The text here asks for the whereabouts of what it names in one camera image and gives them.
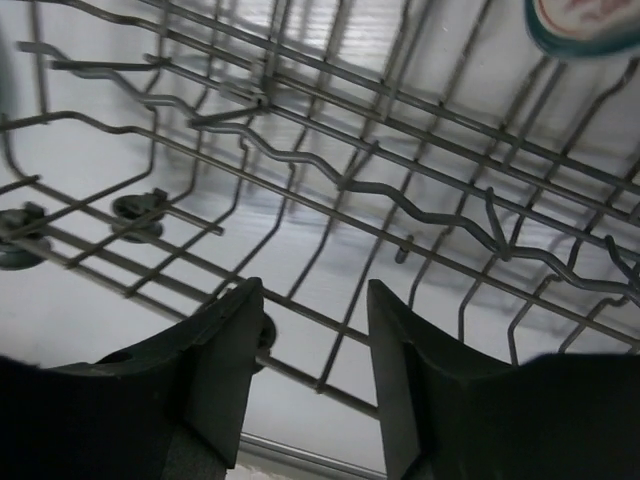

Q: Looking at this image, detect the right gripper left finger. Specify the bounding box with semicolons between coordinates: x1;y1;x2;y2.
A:
1;278;264;479

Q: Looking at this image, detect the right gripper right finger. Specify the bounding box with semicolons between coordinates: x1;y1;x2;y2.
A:
367;280;639;479

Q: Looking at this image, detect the white plate green lettered rim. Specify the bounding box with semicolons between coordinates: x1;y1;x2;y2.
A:
524;0;639;59

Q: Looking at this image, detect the aluminium rail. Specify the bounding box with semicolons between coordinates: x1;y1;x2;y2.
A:
239;433;386;479

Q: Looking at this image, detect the grey wire dish rack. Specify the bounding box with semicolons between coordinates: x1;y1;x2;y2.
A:
1;1;639;416

